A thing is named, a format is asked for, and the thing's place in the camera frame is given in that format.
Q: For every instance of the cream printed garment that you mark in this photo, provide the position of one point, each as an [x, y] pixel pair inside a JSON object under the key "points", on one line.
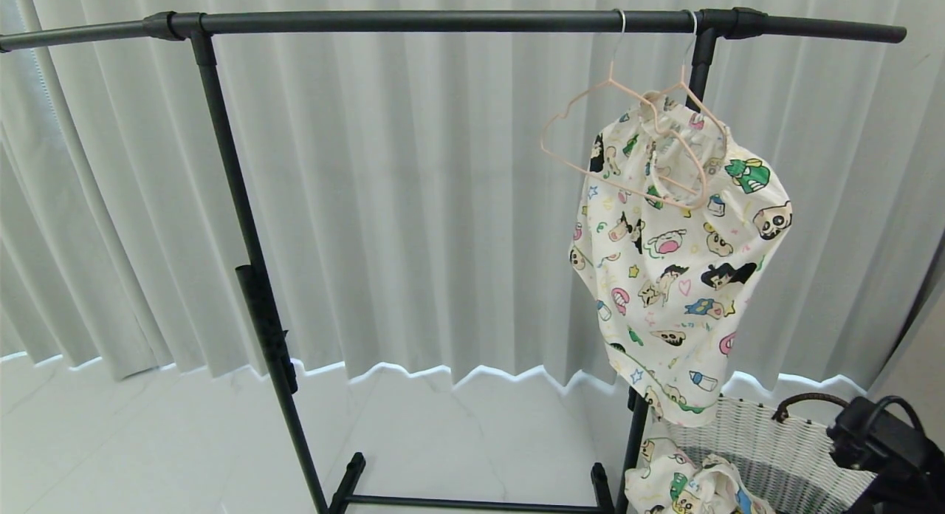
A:
{"points": [[686, 484], [679, 292]]}

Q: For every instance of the pink clothes hanger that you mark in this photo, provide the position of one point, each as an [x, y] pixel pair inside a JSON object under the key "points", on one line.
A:
{"points": [[683, 78], [610, 77]]}

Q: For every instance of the black clothes rack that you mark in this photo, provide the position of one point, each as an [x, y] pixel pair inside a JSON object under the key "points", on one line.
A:
{"points": [[443, 21]]}

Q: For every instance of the white laundry basket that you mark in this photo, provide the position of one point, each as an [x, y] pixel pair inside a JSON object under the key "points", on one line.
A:
{"points": [[797, 455]]}

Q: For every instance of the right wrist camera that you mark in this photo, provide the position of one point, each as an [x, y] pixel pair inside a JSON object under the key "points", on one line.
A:
{"points": [[886, 444]]}

